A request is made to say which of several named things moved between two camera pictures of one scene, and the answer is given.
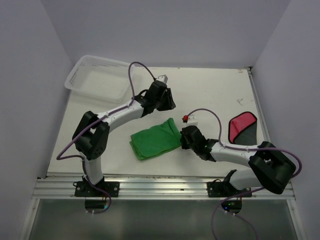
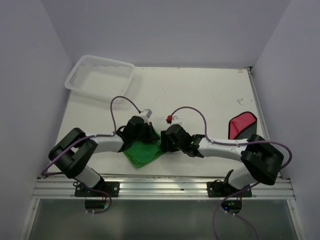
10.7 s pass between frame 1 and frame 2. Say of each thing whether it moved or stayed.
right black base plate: stayed
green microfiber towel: moved
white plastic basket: stayed
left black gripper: moved
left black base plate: stayed
